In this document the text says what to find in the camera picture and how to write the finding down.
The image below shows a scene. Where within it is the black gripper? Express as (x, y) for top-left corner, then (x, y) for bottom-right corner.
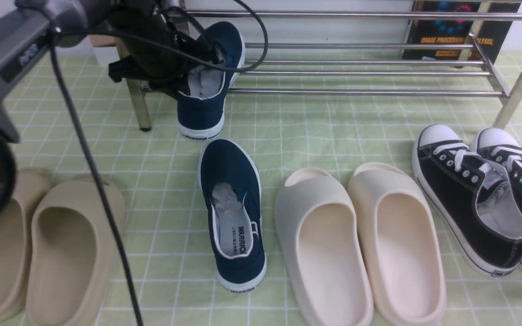
(108, 0), (220, 99)

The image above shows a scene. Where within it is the navy slip-on shoe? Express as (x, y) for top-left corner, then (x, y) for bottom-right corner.
(177, 21), (245, 141)
(197, 139), (267, 293)

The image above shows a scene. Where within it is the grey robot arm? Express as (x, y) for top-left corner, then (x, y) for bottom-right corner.
(0, 0), (220, 211)

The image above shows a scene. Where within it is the metal shoe rack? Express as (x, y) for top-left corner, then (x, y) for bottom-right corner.
(116, 0), (522, 132)

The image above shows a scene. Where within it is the tan slide sandal right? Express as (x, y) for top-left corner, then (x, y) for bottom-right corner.
(25, 173), (118, 326)

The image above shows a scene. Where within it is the tan slide sandal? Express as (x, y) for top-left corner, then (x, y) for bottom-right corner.
(0, 167), (53, 322)
(25, 173), (118, 326)

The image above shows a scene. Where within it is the tan slide sandal left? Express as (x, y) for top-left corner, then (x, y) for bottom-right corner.
(0, 167), (53, 322)

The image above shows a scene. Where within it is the black image processing book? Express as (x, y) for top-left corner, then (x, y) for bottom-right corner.
(402, 1), (512, 62)

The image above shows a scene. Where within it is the cream slide sandal left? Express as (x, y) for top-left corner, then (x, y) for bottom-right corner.
(274, 168), (374, 326)

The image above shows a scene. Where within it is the cream slide sandal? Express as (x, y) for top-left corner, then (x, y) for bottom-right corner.
(346, 163), (446, 326)
(274, 168), (374, 326)

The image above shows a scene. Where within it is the cream slide sandal right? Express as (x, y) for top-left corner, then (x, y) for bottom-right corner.
(346, 163), (446, 326)

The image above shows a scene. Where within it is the black canvas sneaker left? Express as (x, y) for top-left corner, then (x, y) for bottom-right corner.
(412, 124), (522, 277)

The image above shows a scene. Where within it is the black cable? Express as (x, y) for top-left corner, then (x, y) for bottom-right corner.
(46, 0), (269, 326)

